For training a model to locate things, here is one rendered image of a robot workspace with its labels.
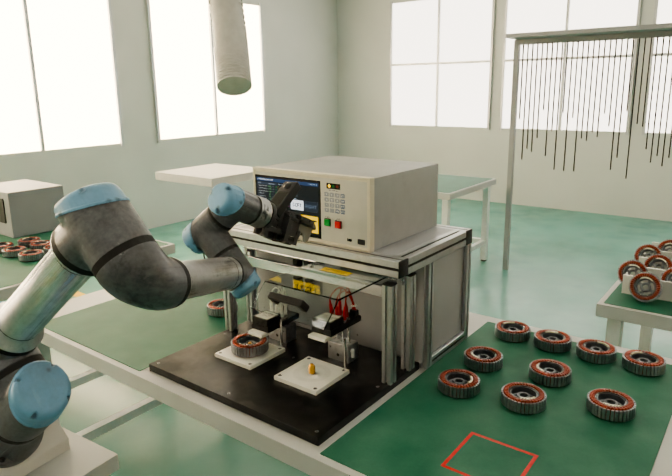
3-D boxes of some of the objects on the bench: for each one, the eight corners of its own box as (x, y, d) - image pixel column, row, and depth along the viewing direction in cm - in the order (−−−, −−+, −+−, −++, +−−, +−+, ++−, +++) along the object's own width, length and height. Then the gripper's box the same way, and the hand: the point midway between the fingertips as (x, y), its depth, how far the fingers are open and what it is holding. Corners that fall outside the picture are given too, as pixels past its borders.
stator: (249, 362, 170) (249, 350, 169) (223, 352, 177) (222, 340, 176) (276, 348, 179) (275, 337, 178) (250, 339, 185) (249, 328, 184)
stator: (488, 353, 180) (489, 342, 180) (510, 369, 170) (511, 357, 169) (456, 359, 177) (456, 348, 176) (476, 376, 167) (477, 364, 166)
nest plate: (316, 395, 153) (315, 391, 153) (273, 379, 162) (273, 375, 162) (349, 373, 165) (349, 369, 165) (308, 359, 174) (308, 355, 174)
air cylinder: (348, 364, 171) (347, 346, 169) (327, 357, 175) (327, 340, 174) (358, 357, 175) (358, 340, 173) (338, 351, 179) (337, 334, 178)
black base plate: (318, 446, 135) (318, 437, 135) (149, 370, 173) (148, 363, 173) (419, 369, 172) (419, 362, 171) (261, 320, 210) (261, 314, 209)
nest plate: (250, 370, 168) (250, 366, 167) (214, 356, 177) (214, 353, 176) (285, 351, 179) (285, 347, 179) (250, 339, 188) (250, 336, 188)
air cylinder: (286, 343, 185) (285, 327, 184) (268, 337, 189) (268, 321, 188) (296, 338, 189) (296, 322, 188) (279, 332, 193) (278, 317, 192)
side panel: (427, 369, 171) (429, 263, 164) (418, 366, 173) (420, 262, 166) (468, 337, 193) (471, 242, 186) (459, 335, 195) (463, 241, 187)
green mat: (608, 586, 97) (609, 585, 97) (319, 454, 133) (319, 453, 133) (688, 369, 169) (688, 368, 169) (487, 321, 205) (487, 321, 205)
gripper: (244, 231, 147) (296, 248, 164) (270, 236, 141) (321, 254, 158) (253, 198, 148) (303, 219, 165) (279, 202, 142) (329, 223, 159)
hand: (312, 225), depth 161 cm, fingers closed
